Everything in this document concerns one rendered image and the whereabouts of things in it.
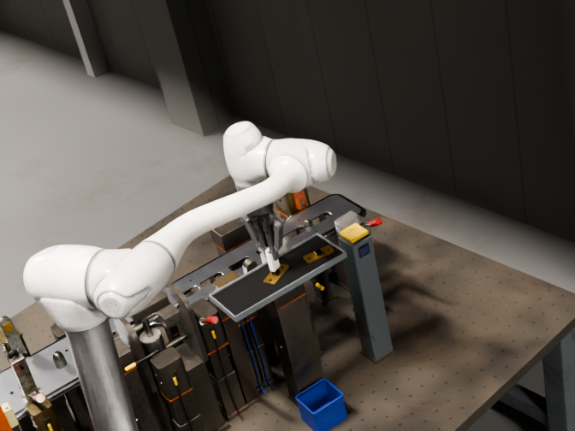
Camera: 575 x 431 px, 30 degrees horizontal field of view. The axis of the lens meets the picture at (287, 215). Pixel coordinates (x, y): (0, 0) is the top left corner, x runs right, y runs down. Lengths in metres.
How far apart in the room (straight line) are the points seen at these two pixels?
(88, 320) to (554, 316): 1.54
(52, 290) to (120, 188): 3.52
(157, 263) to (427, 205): 2.96
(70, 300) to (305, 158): 0.66
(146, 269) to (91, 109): 4.55
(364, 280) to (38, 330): 1.27
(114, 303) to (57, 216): 3.57
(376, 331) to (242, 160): 0.80
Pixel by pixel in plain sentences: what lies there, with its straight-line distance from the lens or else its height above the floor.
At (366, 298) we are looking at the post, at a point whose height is 0.95.
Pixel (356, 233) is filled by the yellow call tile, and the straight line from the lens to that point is 3.01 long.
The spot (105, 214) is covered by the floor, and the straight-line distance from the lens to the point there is 5.68.
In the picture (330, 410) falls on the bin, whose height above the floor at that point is 0.77.
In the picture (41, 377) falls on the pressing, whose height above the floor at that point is 1.00.
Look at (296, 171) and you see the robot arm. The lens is 2.57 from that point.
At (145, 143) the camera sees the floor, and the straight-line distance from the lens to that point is 6.21.
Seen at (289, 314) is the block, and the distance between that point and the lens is 2.96.
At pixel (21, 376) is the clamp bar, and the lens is 2.89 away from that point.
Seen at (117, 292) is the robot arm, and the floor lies 1.62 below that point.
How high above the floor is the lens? 2.89
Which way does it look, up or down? 33 degrees down
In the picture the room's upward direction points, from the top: 14 degrees counter-clockwise
